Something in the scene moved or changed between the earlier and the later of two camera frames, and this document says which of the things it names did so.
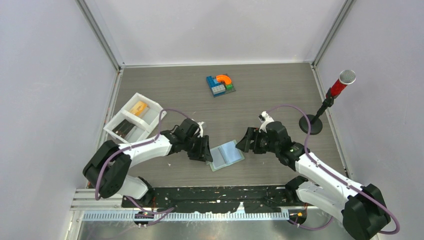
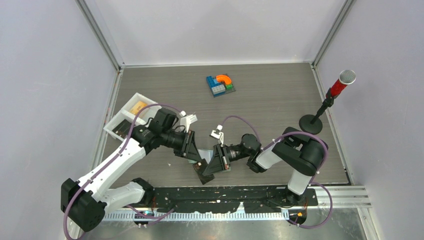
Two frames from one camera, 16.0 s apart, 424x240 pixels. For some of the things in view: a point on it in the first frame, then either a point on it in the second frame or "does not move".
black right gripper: x=252 y=134 to x=217 y=163
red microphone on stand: x=346 y=77 does not move
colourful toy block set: x=220 y=85 does not move
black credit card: x=124 y=128 does not move
